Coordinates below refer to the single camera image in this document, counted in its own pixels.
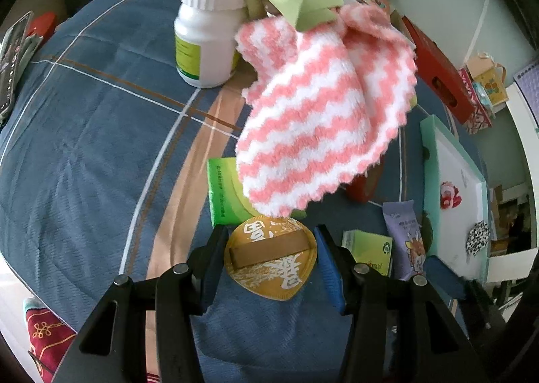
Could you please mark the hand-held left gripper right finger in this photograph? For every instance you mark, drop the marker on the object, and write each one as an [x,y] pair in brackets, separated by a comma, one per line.
[326,256]

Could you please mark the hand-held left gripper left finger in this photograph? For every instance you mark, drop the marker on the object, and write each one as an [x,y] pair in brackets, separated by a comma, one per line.
[210,252]

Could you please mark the pink white striped fluffy cloth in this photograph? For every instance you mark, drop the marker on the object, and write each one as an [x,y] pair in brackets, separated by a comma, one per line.
[311,113]

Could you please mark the white tray teal rim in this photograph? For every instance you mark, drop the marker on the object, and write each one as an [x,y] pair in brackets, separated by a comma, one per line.
[454,155]

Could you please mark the white bottle green label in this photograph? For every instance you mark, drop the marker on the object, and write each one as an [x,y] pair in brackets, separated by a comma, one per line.
[206,37]

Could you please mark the small green box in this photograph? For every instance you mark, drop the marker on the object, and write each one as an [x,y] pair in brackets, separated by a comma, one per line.
[370,248]

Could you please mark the green tissue packet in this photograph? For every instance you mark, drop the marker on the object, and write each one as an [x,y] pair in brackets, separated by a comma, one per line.
[223,197]

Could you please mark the red packet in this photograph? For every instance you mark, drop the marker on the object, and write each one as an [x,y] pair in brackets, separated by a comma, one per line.
[364,189]

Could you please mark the purple snack packet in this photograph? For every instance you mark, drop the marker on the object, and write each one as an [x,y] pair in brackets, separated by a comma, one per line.
[404,235]

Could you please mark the small red floral item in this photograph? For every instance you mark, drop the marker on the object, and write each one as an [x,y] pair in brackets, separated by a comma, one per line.
[449,194]

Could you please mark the black white patterned scrunchie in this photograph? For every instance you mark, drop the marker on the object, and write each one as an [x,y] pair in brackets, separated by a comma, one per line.
[478,237]

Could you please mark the red embroidered cloth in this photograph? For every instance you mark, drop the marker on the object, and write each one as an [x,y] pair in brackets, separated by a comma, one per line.
[42,336]

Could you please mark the red cardboard box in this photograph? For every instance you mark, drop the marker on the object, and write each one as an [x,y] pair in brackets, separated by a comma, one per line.
[433,67]

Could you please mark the white shelf unit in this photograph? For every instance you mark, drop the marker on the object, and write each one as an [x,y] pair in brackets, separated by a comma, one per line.
[526,134]

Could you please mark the patterned paper gift bag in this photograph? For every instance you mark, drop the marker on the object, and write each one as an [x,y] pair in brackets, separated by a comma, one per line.
[488,84]

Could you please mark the smartphone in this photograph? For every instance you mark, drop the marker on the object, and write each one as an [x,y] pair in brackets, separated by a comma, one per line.
[12,58]

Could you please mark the red plastic stool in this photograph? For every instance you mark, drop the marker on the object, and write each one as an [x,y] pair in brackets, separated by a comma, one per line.
[42,25]

